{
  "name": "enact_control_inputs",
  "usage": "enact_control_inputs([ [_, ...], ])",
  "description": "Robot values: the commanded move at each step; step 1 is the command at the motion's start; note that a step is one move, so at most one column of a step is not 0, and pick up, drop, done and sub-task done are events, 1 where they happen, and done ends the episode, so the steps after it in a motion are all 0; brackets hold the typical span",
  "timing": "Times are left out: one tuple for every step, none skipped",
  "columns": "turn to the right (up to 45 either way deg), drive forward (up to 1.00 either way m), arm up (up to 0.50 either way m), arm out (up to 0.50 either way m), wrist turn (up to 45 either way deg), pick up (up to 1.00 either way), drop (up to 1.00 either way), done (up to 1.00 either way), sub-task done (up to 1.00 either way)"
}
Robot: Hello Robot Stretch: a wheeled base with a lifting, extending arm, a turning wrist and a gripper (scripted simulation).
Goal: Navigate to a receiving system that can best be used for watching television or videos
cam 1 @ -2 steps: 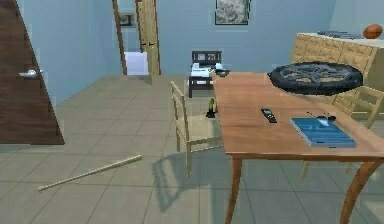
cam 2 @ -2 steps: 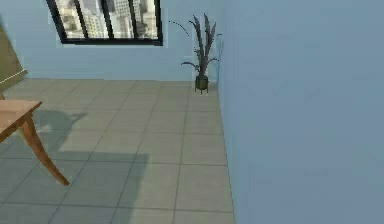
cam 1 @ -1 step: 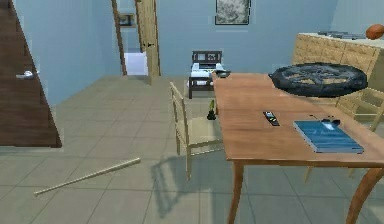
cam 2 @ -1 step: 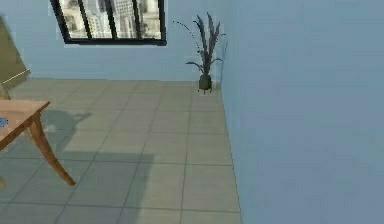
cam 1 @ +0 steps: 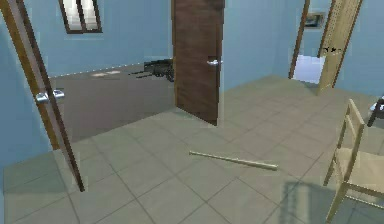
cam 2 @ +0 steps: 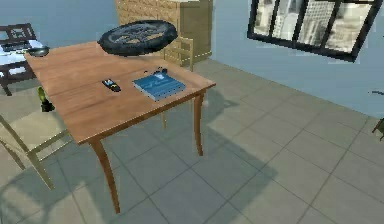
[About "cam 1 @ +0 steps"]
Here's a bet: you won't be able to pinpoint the silver door lever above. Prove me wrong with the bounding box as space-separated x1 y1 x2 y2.
206 55 222 69

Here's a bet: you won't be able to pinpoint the dark brown room door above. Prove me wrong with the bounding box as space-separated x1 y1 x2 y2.
171 0 226 127

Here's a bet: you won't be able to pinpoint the pale wooden baseball bat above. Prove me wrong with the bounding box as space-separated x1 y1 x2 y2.
188 150 279 172

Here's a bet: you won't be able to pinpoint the dark framed window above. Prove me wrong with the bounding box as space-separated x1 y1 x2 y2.
58 0 104 35

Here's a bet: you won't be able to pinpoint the brown edge-on room door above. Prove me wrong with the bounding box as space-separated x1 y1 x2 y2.
0 0 86 193

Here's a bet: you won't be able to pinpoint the light wooden room door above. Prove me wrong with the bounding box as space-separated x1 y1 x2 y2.
316 0 364 96

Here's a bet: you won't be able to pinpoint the light wooden chair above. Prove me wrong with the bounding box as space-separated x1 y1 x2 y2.
322 98 384 224

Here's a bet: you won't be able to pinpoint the dark furniture leg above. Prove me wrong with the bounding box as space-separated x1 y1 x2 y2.
366 95 384 128

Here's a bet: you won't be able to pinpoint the silver door handle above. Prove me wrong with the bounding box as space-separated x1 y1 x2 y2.
35 88 66 105

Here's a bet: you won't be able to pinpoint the black door handle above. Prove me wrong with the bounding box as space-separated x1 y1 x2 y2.
323 45 342 55

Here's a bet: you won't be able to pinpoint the framed wall picture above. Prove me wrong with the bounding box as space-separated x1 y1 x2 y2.
304 11 327 30

